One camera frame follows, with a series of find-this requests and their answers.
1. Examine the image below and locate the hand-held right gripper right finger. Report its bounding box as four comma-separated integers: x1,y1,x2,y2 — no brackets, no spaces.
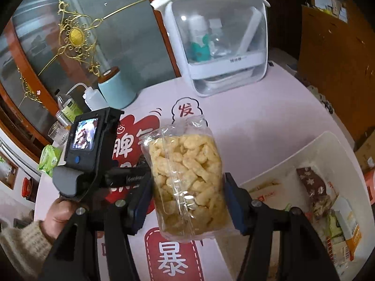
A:
223,172,340,281

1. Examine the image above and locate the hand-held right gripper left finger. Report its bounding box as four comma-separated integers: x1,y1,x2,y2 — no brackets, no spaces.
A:
38,180,153,281

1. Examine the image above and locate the clear bag of yellow puffs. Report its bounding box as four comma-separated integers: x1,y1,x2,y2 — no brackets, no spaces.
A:
141,115,239,243

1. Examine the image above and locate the white plastic bin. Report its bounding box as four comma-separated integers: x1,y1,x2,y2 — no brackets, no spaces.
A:
239,131,375,281

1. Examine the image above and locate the orange white snack packet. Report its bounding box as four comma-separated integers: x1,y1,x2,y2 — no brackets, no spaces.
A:
331,196,361,261

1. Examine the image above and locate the person's left hand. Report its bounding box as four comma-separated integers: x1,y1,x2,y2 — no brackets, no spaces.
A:
39,197,88,240

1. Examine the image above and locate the glass cup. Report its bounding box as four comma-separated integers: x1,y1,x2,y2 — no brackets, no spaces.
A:
48,121,71,146

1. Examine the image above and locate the green tissue pack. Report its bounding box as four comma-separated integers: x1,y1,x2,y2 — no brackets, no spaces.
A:
37,145,63,178

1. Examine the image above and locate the small metal can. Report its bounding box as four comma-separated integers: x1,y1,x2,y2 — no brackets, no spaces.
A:
55,110,74,127

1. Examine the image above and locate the green label bottle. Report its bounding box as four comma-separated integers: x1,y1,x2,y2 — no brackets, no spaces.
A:
56,93,84,123

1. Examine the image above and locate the white squeeze bottle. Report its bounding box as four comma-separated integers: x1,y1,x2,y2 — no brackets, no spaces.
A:
67,82,108,114

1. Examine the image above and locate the light blue canister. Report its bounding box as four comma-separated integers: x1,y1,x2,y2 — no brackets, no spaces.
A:
97,67,138,110

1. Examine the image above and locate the red object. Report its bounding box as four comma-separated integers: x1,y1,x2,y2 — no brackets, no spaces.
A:
22,177,39,203

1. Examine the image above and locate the white clear-fronted storage box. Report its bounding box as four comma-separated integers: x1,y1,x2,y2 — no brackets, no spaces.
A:
150,0,271,98

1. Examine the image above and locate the wooden glass-door cabinet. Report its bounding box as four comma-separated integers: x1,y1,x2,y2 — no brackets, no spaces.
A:
0,0,180,164

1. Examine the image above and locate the dark patterned cloth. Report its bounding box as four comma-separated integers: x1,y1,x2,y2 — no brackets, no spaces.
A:
310,86,335,115

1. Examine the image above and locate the white teal bottle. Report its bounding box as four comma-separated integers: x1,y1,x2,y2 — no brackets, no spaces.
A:
187,15,212,63

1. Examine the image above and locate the clear plastic bottle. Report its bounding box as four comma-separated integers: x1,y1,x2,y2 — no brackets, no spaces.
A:
209,18,233,58

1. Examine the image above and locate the brown cardboard box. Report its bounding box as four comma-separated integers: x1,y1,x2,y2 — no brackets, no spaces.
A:
297,4,375,141

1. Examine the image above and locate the wooden framed wall niche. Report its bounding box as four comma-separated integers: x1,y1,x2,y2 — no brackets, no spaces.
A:
0,143,20,190

